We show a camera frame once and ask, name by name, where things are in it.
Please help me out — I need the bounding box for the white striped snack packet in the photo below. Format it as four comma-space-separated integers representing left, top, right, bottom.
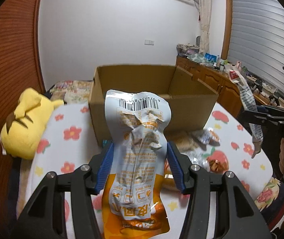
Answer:
228, 69, 263, 159

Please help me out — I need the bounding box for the orange white chicken feet pouch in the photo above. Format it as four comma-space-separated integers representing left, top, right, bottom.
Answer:
102, 90, 171, 238

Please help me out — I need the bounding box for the brown bread snack pack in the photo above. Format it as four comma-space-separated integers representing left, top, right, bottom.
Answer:
166, 131, 199, 153

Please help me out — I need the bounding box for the silver wrapped snack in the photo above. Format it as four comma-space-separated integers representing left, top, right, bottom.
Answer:
190, 127, 220, 150

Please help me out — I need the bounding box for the wooden sideboard cabinet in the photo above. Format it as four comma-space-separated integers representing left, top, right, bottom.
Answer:
175, 55, 284, 119

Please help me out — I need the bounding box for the brown cardboard box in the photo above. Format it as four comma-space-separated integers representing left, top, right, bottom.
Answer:
89, 65, 218, 144

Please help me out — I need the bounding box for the grey window blind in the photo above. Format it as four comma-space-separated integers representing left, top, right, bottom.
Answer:
227, 0, 284, 93

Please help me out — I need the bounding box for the blue tissue pack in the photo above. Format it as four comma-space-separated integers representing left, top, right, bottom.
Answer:
205, 53, 217, 63

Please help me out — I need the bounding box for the yellow pikachu plush toy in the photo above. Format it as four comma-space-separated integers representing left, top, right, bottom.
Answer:
0, 87, 64, 160

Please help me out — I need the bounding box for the beige curtain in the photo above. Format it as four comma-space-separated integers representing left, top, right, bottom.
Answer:
199, 0, 212, 55

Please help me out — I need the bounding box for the wooden slatted wardrobe door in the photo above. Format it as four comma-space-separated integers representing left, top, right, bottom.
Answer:
0, 0, 47, 239

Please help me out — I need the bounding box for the white wall switch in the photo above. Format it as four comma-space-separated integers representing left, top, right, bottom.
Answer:
144, 39, 154, 45

